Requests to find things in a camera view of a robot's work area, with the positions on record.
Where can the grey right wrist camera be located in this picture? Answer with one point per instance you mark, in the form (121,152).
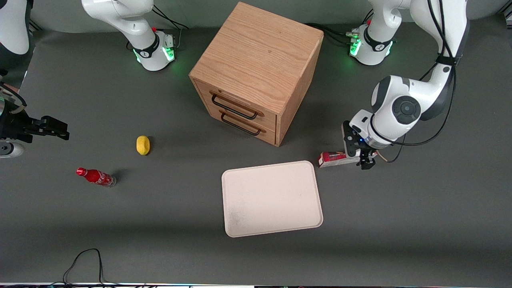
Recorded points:
(10,150)

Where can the wooden drawer front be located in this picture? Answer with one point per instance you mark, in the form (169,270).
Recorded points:
(268,120)
(270,136)

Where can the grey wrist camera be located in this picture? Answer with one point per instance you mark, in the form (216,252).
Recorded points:
(10,150)
(348,140)

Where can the wooden drawer cabinet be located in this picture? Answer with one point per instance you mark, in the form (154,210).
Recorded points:
(260,48)

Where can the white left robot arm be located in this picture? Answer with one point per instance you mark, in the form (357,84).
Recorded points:
(400,108)

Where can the red cookie box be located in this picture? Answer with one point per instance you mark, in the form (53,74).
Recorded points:
(332,158)

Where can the beige rectangular plastic tray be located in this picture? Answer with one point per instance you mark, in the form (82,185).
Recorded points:
(272,198)

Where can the red cola bottle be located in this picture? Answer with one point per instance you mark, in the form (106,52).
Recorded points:
(96,176)

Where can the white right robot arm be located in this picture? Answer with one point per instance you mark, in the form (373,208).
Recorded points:
(132,16)

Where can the yellow lemon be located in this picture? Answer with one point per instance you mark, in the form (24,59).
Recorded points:
(142,145)

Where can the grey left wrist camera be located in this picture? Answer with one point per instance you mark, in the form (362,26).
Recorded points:
(348,140)

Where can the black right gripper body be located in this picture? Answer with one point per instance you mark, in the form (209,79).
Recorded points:
(15,124)

